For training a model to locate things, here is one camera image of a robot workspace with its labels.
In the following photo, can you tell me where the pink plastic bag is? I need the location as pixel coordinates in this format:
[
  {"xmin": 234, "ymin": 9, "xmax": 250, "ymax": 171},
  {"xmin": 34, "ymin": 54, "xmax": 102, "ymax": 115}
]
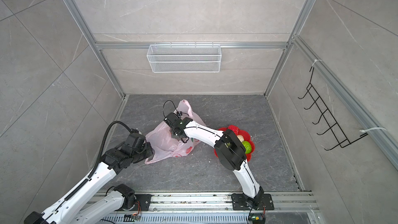
[{"xmin": 145, "ymin": 100, "xmax": 205, "ymax": 165}]

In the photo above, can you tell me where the red fake apple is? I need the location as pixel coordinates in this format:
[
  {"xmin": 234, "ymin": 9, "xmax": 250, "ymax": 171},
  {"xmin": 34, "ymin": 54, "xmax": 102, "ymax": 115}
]
[{"xmin": 228, "ymin": 125, "xmax": 240, "ymax": 135}]

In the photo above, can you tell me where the cream fake fruit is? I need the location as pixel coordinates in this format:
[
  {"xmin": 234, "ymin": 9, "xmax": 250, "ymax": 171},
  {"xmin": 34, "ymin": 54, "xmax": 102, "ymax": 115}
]
[{"xmin": 237, "ymin": 135, "xmax": 245, "ymax": 143}]

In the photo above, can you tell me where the red flower-shaped bowl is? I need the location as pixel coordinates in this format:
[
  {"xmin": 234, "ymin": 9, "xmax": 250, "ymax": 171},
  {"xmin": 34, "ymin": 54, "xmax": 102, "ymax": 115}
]
[{"xmin": 214, "ymin": 127, "xmax": 255, "ymax": 162}]

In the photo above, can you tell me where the green fake lime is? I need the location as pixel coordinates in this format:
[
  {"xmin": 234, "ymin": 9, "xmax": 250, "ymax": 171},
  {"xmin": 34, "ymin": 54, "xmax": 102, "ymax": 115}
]
[{"xmin": 242, "ymin": 141, "xmax": 252, "ymax": 154}]

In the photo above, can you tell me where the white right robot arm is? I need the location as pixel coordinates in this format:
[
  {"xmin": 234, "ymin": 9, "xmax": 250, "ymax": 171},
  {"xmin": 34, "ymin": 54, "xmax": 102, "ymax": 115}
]
[{"xmin": 164, "ymin": 112, "xmax": 264, "ymax": 210}]

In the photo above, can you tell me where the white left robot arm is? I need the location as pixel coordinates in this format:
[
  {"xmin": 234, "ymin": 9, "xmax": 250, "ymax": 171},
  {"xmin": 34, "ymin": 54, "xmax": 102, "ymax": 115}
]
[{"xmin": 24, "ymin": 129, "xmax": 152, "ymax": 224}]

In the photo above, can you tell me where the white wire mesh basket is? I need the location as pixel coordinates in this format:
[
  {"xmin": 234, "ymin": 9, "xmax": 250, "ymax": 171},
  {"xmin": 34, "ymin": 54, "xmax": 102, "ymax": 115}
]
[{"xmin": 147, "ymin": 44, "xmax": 222, "ymax": 73}]

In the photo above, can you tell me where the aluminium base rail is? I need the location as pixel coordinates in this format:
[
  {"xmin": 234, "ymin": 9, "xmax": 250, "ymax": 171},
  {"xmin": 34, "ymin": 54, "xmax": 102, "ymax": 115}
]
[{"xmin": 77, "ymin": 191, "xmax": 321, "ymax": 224}]

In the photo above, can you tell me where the black wire hook rack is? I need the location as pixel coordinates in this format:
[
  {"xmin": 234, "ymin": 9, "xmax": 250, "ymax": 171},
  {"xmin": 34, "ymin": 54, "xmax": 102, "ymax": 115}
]
[{"xmin": 298, "ymin": 67, "xmax": 368, "ymax": 151}]

